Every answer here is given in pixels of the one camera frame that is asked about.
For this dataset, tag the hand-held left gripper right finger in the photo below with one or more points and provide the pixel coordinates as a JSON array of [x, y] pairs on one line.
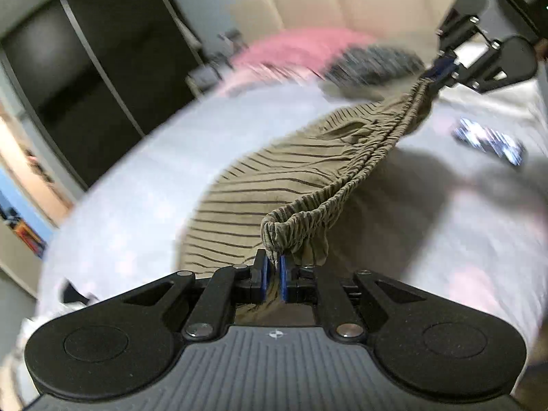
[[284, 281]]

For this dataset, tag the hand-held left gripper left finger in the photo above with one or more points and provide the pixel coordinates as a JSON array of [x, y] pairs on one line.
[[263, 275]]

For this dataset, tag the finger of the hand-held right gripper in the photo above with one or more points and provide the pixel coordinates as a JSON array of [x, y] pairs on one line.
[[442, 67], [482, 73]]

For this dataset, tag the olive striped pants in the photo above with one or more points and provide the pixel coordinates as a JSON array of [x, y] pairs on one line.
[[274, 167]]

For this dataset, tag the small dark patterned object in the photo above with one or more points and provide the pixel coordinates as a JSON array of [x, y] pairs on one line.
[[489, 141]]

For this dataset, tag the dark grey garment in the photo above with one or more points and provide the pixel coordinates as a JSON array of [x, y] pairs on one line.
[[372, 70]]

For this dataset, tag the beige padded headboard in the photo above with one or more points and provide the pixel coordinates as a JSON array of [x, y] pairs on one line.
[[342, 0]]

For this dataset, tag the pink pillow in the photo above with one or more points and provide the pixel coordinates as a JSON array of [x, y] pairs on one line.
[[295, 53]]

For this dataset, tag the bed with white sheet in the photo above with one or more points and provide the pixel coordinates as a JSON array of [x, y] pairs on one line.
[[128, 188]]

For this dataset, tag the cluttered nightstand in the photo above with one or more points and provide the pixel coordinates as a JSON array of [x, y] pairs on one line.
[[214, 66]]

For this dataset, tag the bookshelf with books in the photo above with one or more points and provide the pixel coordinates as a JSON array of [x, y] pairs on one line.
[[21, 205]]

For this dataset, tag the dark sliding-door wardrobe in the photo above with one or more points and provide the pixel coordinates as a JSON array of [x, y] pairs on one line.
[[90, 64]]

